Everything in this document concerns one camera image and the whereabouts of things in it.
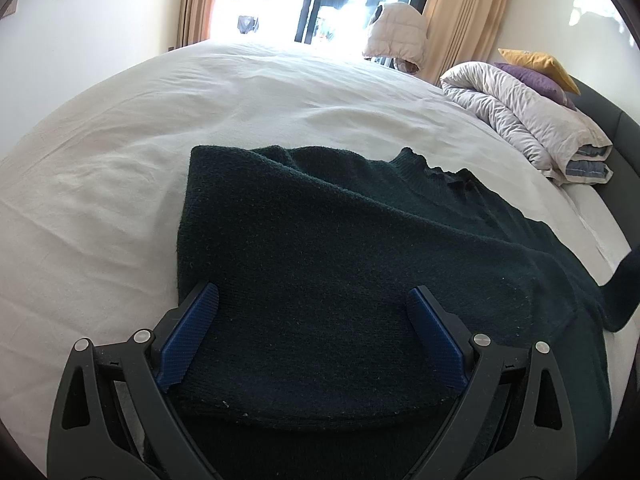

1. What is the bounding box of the white bed sheet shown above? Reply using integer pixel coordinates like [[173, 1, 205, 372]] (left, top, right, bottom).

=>
[[0, 40, 640, 480]]

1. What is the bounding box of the dark grey headboard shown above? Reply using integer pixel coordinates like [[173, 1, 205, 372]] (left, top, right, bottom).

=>
[[565, 76, 640, 261]]

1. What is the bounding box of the beige puffer jacket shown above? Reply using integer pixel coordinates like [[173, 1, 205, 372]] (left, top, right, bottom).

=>
[[362, 2, 430, 75]]

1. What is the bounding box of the yellow pillow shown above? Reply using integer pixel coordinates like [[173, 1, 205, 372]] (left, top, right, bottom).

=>
[[498, 48, 582, 95]]

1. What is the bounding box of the dark green knit sweater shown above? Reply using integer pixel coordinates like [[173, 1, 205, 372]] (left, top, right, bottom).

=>
[[170, 145, 640, 480]]

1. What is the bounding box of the folded light grey duvet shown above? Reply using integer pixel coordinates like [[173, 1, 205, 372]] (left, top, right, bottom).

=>
[[439, 61, 615, 186]]

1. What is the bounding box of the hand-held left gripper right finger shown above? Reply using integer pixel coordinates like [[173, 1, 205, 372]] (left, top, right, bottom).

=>
[[405, 285, 593, 480]]

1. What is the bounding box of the purple pillow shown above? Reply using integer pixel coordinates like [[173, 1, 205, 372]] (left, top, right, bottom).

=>
[[494, 62, 578, 111]]

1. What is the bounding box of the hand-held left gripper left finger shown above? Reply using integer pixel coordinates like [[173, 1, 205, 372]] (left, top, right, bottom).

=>
[[47, 281, 221, 480]]

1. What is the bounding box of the black framed glass door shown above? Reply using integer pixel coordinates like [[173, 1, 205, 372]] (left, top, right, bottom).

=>
[[220, 0, 441, 46]]

